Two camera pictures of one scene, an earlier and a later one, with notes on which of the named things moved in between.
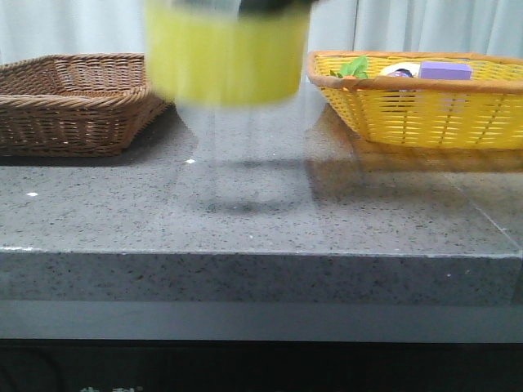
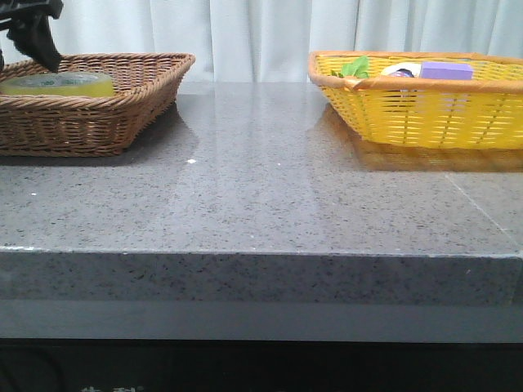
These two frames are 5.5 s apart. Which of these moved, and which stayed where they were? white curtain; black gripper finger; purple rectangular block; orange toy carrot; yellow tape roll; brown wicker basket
Moved: yellow tape roll; black gripper finger
Stayed: white curtain; orange toy carrot; brown wicker basket; purple rectangular block
